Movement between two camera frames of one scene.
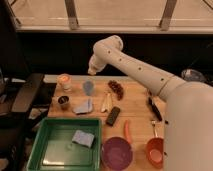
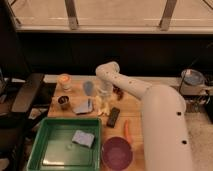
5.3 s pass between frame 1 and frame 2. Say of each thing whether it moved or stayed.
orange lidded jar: stayed
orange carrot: stayed
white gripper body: moved
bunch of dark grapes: stayed
